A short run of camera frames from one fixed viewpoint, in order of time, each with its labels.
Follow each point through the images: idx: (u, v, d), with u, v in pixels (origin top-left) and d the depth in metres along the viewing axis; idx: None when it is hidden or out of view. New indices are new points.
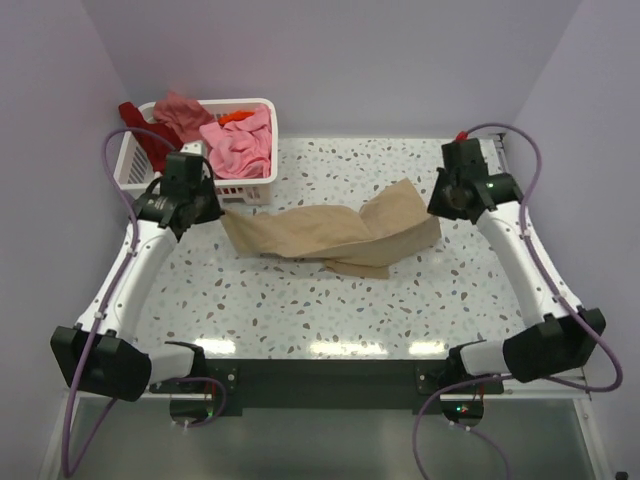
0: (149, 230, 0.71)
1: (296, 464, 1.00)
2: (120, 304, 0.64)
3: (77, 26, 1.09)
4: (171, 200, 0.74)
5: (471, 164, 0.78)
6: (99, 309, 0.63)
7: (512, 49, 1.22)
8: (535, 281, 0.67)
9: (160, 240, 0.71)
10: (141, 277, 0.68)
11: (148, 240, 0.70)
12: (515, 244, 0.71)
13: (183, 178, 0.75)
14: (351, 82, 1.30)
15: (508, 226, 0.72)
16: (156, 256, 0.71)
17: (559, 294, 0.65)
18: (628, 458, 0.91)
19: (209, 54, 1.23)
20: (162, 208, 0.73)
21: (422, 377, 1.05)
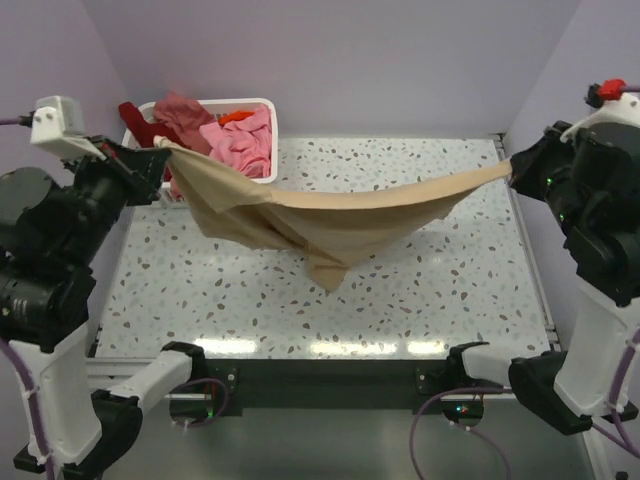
0: (32, 357, 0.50)
1: (296, 465, 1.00)
2: (61, 439, 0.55)
3: (77, 26, 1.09)
4: (37, 286, 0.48)
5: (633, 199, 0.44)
6: (42, 450, 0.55)
7: (511, 48, 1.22)
8: (599, 389, 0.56)
9: (56, 363, 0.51)
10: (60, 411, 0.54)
11: (41, 373, 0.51)
12: (609, 350, 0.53)
13: (34, 244, 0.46)
14: (350, 80, 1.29)
15: (622, 327, 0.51)
16: (64, 374, 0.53)
17: (614, 408, 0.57)
18: (627, 458, 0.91)
19: (209, 54, 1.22)
20: (24, 308, 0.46)
21: (422, 377, 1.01)
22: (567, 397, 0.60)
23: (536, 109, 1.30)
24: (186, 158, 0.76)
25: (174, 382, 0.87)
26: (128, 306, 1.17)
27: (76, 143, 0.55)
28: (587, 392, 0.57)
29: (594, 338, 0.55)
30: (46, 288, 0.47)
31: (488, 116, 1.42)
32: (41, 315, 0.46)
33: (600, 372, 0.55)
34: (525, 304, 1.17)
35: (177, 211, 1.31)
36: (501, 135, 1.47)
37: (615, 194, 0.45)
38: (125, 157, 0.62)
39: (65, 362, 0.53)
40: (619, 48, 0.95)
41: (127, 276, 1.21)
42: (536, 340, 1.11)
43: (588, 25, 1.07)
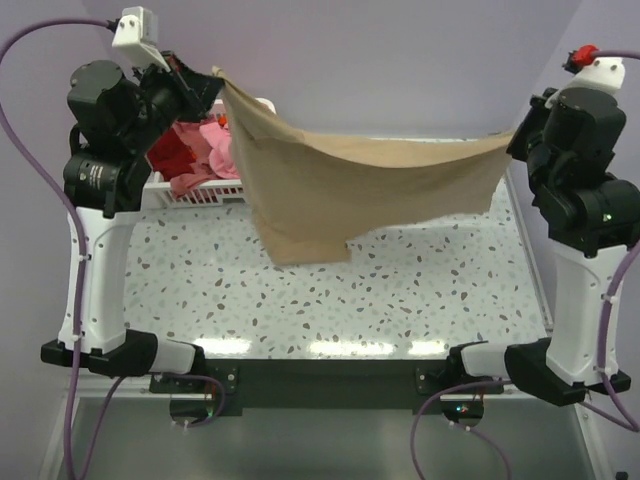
0: (95, 225, 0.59)
1: (296, 463, 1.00)
2: (95, 319, 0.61)
3: (77, 26, 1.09)
4: (109, 162, 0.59)
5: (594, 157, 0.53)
6: (75, 331, 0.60)
7: (511, 49, 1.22)
8: (584, 347, 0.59)
9: (113, 233, 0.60)
10: (109, 275, 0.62)
11: (98, 238, 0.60)
12: (588, 305, 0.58)
13: (109, 125, 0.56)
14: (350, 82, 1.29)
15: (595, 281, 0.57)
16: (115, 250, 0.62)
17: (601, 368, 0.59)
18: (627, 458, 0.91)
19: (210, 54, 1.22)
20: (99, 180, 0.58)
21: (421, 377, 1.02)
22: (558, 365, 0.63)
23: None
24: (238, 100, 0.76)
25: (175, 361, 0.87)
26: (128, 305, 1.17)
27: (148, 52, 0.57)
28: (574, 353, 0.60)
29: (575, 297, 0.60)
30: (117, 166, 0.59)
31: (489, 118, 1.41)
32: (115, 187, 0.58)
33: (584, 330, 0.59)
34: (526, 304, 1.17)
35: (177, 212, 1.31)
36: None
37: (580, 154, 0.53)
38: (188, 75, 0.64)
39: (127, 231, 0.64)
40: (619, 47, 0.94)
41: (127, 276, 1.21)
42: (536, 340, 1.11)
43: (588, 26, 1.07)
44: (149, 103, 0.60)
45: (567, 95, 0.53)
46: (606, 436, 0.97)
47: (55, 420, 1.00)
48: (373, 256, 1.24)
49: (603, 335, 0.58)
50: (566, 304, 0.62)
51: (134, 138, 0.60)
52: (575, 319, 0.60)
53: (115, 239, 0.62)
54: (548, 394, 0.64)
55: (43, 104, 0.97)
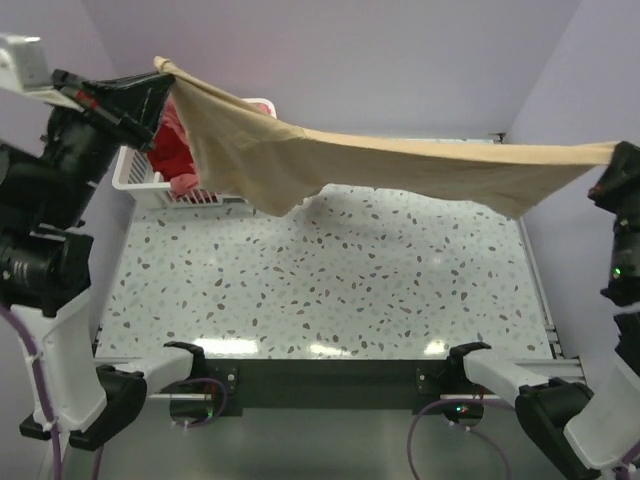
0: (36, 324, 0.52)
1: (295, 464, 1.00)
2: (65, 406, 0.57)
3: (78, 27, 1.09)
4: (36, 249, 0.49)
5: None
6: (48, 417, 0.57)
7: (511, 47, 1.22)
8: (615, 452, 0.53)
9: (61, 330, 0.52)
10: (69, 365, 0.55)
11: (46, 337, 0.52)
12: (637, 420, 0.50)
13: (16, 215, 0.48)
14: (350, 80, 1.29)
15: None
16: (69, 339, 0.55)
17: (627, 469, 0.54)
18: None
19: (210, 54, 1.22)
20: (26, 275, 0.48)
21: (422, 376, 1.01)
22: (578, 445, 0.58)
23: (536, 109, 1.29)
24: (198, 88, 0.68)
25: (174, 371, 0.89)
26: (128, 306, 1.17)
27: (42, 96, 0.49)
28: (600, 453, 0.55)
29: (628, 418, 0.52)
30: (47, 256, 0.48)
31: (489, 117, 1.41)
32: (48, 281, 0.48)
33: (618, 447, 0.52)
34: (526, 304, 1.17)
35: (177, 212, 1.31)
36: (501, 134, 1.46)
37: None
38: (114, 98, 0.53)
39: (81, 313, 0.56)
40: (619, 47, 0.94)
41: (127, 277, 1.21)
42: (536, 340, 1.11)
43: (588, 26, 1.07)
44: (69, 154, 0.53)
45: None
46: None
47: None
48: (373, 256, 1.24)
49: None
50: (608, 408, 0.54)
51: (55, 212, 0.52)
52: (616, 430, 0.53)
53: (65, 333, 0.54)
54: (557, 459, 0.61)
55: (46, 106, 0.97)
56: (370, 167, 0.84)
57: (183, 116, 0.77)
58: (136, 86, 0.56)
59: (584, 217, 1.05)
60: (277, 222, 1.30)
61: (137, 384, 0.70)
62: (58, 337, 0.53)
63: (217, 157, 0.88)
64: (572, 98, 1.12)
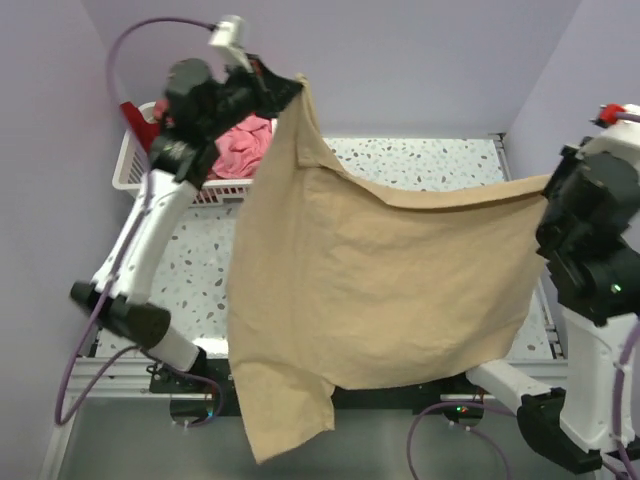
0: (163, 183, 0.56)
1: (295, 464, 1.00)
2: (132, 267, 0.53)
3: (80, 28, 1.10)
4: (187, 143, 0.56)
5: (607, 231, 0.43)
6: (111, 272, 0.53)
7: (511, 47, 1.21)
8: (597, 415, 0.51)
9: (177, 196, 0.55)
10: (159, 237, 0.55)
11: (162, 196, 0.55)
12: (600, 372, 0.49)
13: (190, 116, 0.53)
14: (351, 80, 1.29)
15: (606, 349, 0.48)
16: (176, 212, 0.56)
17: (619, 436, 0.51)
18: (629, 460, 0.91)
19: (210, 54, 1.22)
20: (179, 156, 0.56)
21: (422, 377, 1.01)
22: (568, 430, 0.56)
23: (537, 109, 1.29)
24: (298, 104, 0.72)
25: (177, 360, 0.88)
26: None
27: (235, 56, 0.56)
28: (587, 418, 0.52)
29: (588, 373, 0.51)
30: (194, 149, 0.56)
31: (489, 117, 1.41)
32: (193, 162, 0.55)
33: (598, 398, 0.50)
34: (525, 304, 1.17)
35: None
36: (501, 134, 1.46)
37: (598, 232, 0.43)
38: (269, 78, 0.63)
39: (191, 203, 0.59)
40: (620, 46, 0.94)
41: None
42: (536, 340, 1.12)
43: (589, 25, 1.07)
44: (230, 98, 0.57)
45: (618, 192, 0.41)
46: None
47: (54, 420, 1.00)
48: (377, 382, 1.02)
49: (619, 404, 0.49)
50: (575, 368, 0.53)
51: (212, 126, 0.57)
52: (586, 382, 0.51)
53: (183, 205, 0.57)
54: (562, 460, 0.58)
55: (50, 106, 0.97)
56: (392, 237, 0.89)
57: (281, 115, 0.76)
58: (272, 76, 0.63)
59: None
60: None
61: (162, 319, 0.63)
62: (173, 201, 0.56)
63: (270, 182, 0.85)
64: (572, 98, 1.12)
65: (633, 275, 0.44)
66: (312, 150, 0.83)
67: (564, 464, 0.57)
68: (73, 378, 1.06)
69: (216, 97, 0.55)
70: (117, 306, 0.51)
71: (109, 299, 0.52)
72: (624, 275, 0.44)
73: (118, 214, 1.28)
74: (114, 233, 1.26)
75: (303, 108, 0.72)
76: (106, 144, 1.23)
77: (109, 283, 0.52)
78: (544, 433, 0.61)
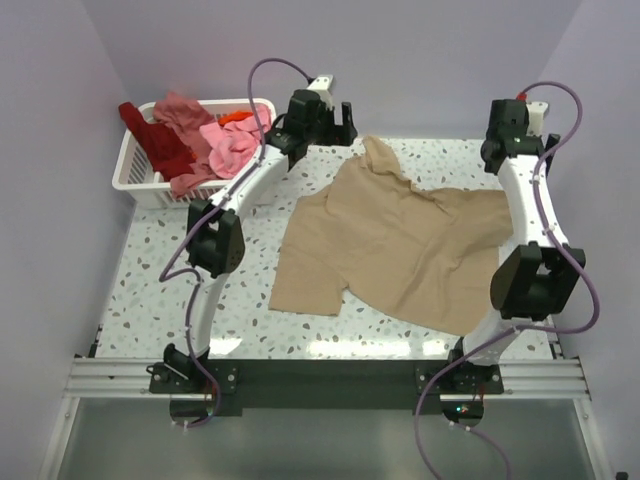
0: (274, 152, 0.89)
1: (295, 463, 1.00)
2: (242, 196, 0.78)
3: (80, 29, 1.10)
4: (291, 136, 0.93)
5: (511, 123, 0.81)
6: (227, 194, 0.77)
7: (511, 49, 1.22)
8: (530, 216, 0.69)
9: (280, 161, 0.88)
10: (261, 184, 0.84)
11: (271, 159, 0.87)
12: (521, 184, 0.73)
13: (302, 120, 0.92)
14: (351, 81, 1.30)
15: (521, 173, 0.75)
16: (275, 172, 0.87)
17: (549, 228, 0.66)
18: (628, 459, 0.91)
19: (210, 55, 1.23)
20: (287, 144, 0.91)
21: (421, 377, 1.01)
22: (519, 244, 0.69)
23: None
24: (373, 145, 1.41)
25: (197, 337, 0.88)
26: (128, 305, 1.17)
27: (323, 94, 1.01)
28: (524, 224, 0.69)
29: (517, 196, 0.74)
30: (294, 140, 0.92)
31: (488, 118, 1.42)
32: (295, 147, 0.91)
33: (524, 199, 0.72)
34: None
35: (177, 212, 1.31)
36: None
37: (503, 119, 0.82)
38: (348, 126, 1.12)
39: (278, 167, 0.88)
40: (619, 48, 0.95)
41: (127, 277, 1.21)
42: (536, 340, 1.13)
43: (587, 27, 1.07)
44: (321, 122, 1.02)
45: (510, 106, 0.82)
46: (607, 436, 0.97)
47: (54, 419, 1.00)
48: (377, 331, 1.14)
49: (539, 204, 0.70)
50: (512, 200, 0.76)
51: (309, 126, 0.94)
52: (518, 202, 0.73)
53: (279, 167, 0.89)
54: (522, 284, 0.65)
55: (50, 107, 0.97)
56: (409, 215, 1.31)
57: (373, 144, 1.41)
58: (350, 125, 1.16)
59: (582, 217, 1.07)
60: (276, 222, 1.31)
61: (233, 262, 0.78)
62: (275, 162, 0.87)
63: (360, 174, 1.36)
64: (571, 100, 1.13)
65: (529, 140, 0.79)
66: (382, 163, 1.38)
67: (519, 283, 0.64)
68: (73, 378, 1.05)
69: (308, 115, 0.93)
70: (227, 218, 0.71)
71: (221, 211, 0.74)
72: (522, 139, 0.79)
73: (118, 214, 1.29)
74: (114, 233, 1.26)
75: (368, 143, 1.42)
76: (106, 145, 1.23)
77: (224, 200, 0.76)
78: (502, 282, 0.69)
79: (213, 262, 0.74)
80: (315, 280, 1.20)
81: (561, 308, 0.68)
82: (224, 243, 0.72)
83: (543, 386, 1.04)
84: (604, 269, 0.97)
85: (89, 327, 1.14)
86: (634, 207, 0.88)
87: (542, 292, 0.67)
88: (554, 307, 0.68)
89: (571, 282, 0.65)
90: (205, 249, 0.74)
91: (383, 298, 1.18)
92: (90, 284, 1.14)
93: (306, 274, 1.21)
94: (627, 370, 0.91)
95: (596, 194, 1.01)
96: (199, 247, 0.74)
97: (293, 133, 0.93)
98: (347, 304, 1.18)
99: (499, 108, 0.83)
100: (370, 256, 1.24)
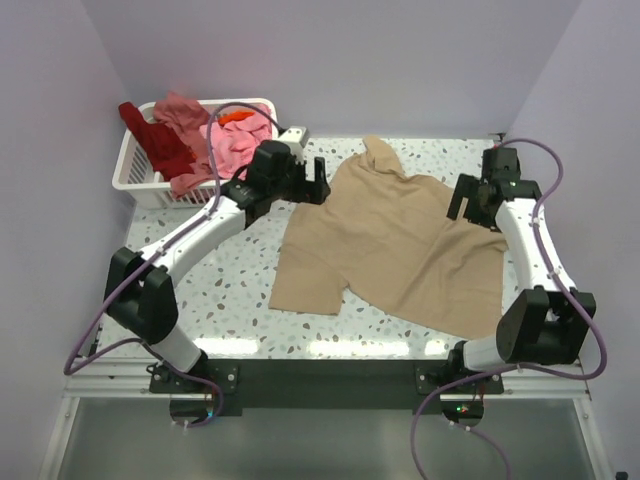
0: (229, 205, 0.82)
1: (295, 464, 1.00)
2: (179, 251, 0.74)
3: (80, 29, 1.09)
4: (253, 190, 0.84)
5: (504, 169, 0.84)
6: (162, 247, 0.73)
7: (510, 48, 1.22)
8: (533, 259, 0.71)
9: (233, 217, 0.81)
10: (205, 240, 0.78)
11: (223, 213, 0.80)
12: (520, 228, 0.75)
13: (265, 175, 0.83)
14: (351, 82, 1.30)
15: (520, 216, 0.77)
16: (226, 226, 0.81)
17: (553, 272, 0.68)
18: (629, 460, 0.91)
19: (210, 55, 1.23)
20: (244, 199, 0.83)
21: (421, 376, 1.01)
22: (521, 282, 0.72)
23: (536, 109, 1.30)
24: (377, 144, 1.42)
25: (182, 352, 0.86)
26: None
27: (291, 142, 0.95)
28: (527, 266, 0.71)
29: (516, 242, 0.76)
30: (253, 194, 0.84)
31: (489, 118, 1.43)
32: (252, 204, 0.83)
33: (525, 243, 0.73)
34: None
35: (177, 211, 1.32)
36: (501, 134, 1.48)
37: (495, 168, 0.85)
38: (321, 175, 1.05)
39: (226, 223, 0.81)
40: (619, 49, 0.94)
41: None
42: None
43: (587, 27, 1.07)
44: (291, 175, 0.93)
45: (500, 152, 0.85)
46: (607, 437, 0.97)
47: (54, 420, 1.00)
48: (378, 332, 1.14)
49: (539, 240, 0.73)
50: (514, 247, 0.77)
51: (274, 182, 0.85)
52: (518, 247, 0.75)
53: (231, 223, 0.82)
54: (527, 330, 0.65)
55: (51, 108, 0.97)
56: (411, 215, 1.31)
57: (375, 142, 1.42)
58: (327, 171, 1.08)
59: (582, 216, 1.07)
60: (276, 222, 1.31)
61: (164, 327, 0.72)
62: (226, 218, 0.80)
63: (360, 172, 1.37)
64: (571, 101, 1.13)
65: (524, 184, 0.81)
66: (384, 161, 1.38)
67: (525, 329, 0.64)
68: (72, 378, 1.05)
69: (276, 171, 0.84)
70: (152, 278, 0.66)
71: (150, 267, 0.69)
72: (516, 184, 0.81)
73: (118, 214, 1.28)
74: (114, 233, 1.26)
75: (370, 143, 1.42)
76: (106, 145, 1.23)
77: (157, 255, 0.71)
78: (508, 332, 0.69)
79: (134, 325, 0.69)
80: (315, 277, 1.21)
81: (574, 357, 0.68)
82: (147, 305, 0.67)
83: (544, 387, 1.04)
84: (604, 270, 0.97)
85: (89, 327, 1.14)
86: (635, 208, 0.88)
87: (553, 339, 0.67)
88: (568, 353, 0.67)
89: (581, 328, 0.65)
90: (130, 309, 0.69)
91: (383, 297, 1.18)
92: (90, 285, 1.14)
93: (306, 270, 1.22)
94: (628, 371, 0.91)
95: (596, 194, 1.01)
96: (124, 306, 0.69)
97: (256, 187, 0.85)
98: (347, 304, 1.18)
99: (491, 154, 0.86)
100: (370, 255, 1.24)
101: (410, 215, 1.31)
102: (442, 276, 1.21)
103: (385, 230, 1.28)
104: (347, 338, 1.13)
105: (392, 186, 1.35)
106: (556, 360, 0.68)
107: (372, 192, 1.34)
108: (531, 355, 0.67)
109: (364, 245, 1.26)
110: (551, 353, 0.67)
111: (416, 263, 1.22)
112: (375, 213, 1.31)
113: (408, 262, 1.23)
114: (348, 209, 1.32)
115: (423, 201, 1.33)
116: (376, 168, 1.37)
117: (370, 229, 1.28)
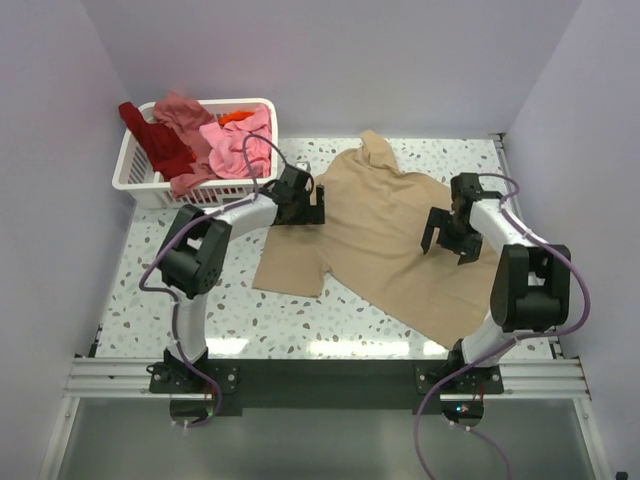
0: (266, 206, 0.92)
1: (294, 463, 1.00)
2: (233, 217, 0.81)
3: (79, 29, 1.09)
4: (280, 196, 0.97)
5: (470, 187, 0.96)
6: (222, 209, 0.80)
7: (510, 49, 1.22)
8: (507, 230, 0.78)
9: (269, 208, 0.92)
10: (247, 219, 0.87)
11: (263, 201, 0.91)
12: (492, 215, 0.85)
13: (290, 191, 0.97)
14: (352, 82, 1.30)
15: (489, 207, 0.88)
16: (263, 215, 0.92)
17: (526, 232, 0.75)
18: (628, 460, 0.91)
19: (210, 55, 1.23)
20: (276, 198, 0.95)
21: (421, 377, 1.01)
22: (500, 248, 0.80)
23: (536, 110, 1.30)
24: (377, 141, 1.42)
25: (190, 347, 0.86)
26: (128, 305, 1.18)
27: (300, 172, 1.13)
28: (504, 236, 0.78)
29: (490, 230, 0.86)
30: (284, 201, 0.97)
31: (489, 118, 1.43)
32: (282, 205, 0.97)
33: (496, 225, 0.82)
34: None
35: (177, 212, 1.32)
36: (501, 135, 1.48)
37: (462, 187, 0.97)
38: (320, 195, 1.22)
39: (262, 211, 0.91)
40: (618, 50, 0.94)
41: (127, 277, 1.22)
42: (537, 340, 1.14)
43: (586, 29, 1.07)
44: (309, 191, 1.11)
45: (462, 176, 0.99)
46: (607, 437, 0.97)
47: (54, 420, 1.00)
48: (378, 332, 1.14)
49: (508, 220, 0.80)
50: (488, 234, 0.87)
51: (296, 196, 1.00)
52: (493, 230, 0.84)
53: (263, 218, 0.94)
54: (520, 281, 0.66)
55: (51, 109, 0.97)
56: (411, 215, 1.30)
57: (374, 139, 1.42)
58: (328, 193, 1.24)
59: (582, 216, 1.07)
60: None
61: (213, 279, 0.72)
62: (266, 207, 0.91)
63: (359, 171, 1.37)
64: (571, 101, 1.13)
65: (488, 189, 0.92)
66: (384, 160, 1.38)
67: (514, 281, 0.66)
68: (72, 378, 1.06)
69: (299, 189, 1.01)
70: (217, 224, 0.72)
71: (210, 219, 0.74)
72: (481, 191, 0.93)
73: (118, 214, 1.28)
74: (114, 234, 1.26)
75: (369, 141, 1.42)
76: (106, 145, 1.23)
77: (218, 212, 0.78)
78: (500, 296, 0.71)
79: (187, 272, 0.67)
80: (314, 275, 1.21)
81: (564, 316, 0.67)
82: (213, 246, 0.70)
83: (545, 387, 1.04)
84: (604, 270, 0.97)
85: (89, 327, 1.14)
86: (635, 208, 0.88)
87: (542, 297, 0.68)
88: (559, 315, 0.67)
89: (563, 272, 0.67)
90: (184, 258, 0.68)
91: (383, 297, 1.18)
92: (90, 285, 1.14)
93: (306, 269, 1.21)
94: (627, 371, 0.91)
95: (596, 194, 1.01)
96: (177, 256, 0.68)
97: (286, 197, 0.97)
98: (347, 304, 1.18)
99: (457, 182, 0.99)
100: (369, 254, 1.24)
101: (410, 214, 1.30)
102: (442, 277, 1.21)
103: (385, 229, 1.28)
104: (347, 338, 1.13)
105: (392, 185, 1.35)
106: (549, 324, 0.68)
107: (371, 190, 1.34)
108: (527, 315, 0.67)
109: (363, 244, 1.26)
110: (543, 312, 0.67)
111: (415, 263, 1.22)
112: (375, 211, 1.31)
113: (408, 262, 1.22)
114: (347, 209, 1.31)
115: (423, 200, 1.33)
116: (376, 166, 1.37)
117: (370, 229, 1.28)
